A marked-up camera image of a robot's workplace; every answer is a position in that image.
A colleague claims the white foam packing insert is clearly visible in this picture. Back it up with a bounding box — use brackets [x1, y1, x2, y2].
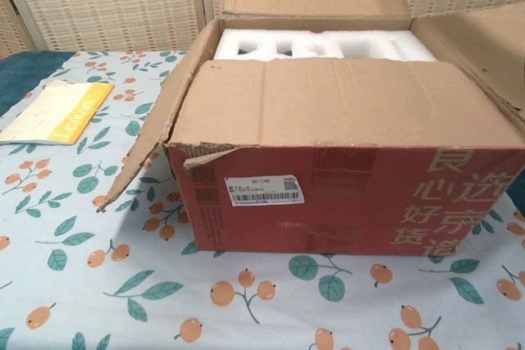
[212, 28, 436, 70]

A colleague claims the yellow and white booklet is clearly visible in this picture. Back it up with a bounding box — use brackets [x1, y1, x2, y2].
[0, 80, 116, 147]

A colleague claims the floral fruit print tablecloth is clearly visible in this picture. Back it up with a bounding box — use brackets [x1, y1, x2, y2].
[0, 49, 525, 350]

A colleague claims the red cardboard shipping box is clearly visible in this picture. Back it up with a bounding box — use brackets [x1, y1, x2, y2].
[96, 0, 525, 259]

